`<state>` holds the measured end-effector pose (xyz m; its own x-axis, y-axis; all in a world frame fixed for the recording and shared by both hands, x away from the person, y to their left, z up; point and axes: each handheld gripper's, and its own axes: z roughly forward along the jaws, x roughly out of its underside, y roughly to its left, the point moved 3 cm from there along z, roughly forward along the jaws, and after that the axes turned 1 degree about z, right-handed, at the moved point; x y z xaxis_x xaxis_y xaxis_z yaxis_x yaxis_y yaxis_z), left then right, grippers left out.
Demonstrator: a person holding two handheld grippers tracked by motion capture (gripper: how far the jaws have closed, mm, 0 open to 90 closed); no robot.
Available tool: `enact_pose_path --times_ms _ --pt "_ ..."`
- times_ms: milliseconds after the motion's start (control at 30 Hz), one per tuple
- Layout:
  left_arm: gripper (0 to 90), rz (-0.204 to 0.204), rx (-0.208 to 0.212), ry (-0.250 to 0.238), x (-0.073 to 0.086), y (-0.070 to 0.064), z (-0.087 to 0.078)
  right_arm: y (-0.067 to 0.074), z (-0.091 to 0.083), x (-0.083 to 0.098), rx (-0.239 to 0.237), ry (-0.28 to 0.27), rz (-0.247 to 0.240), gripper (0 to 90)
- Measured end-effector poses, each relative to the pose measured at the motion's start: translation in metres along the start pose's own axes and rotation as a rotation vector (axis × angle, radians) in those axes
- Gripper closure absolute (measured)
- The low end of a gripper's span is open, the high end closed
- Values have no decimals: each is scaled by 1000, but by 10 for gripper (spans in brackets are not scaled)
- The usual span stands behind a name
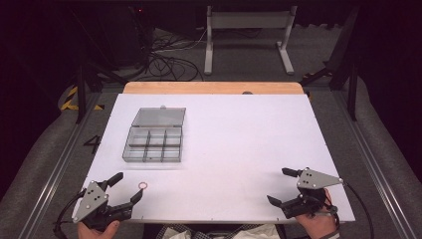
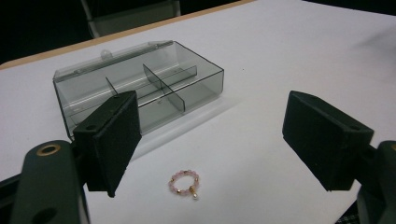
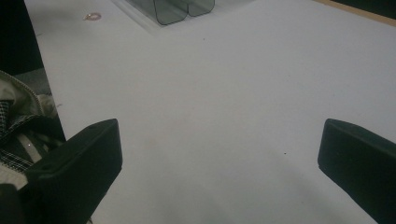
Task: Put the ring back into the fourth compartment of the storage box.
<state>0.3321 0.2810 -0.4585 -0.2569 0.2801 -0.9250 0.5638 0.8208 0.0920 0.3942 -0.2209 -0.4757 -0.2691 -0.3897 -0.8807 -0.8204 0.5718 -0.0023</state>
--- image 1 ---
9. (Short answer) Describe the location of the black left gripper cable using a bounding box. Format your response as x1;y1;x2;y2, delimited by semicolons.
52;188;88;239

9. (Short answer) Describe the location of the white metal stand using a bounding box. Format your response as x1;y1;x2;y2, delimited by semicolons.
203;5;299;77

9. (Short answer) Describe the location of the person's right hand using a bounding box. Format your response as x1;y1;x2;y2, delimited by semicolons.
295;188;340;239

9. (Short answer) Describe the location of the black metal stand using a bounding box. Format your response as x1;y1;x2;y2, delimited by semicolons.
75;61;128;124
299;5;362;122

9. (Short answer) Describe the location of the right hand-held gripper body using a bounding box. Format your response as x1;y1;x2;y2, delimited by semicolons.
281;166;344;220

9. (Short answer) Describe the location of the clear plastic compartment box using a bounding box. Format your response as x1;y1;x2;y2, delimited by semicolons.
121;105;187;164

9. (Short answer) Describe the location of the tangle of black floor cables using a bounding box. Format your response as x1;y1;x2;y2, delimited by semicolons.
142;28;205;83

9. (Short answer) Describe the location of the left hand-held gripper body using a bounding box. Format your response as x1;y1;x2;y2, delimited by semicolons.
72;180;135;232

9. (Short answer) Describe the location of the person's checked clothing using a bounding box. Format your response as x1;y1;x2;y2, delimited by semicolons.
155;223;284;239

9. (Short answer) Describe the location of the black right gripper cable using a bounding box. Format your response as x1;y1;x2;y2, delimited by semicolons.
341;180;375;239

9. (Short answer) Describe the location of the yellow black hazard tape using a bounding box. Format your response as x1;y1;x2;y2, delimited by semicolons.
59;85;106;112

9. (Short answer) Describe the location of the person's left hand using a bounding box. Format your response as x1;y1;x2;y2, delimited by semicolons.
77;220;120;239

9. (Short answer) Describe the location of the aluminium floor rail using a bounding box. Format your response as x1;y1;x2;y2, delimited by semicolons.
332;90;420;239
17;93;103;239

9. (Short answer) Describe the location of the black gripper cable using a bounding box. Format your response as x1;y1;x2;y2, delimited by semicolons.
341;180;375;239
52;188;88;239

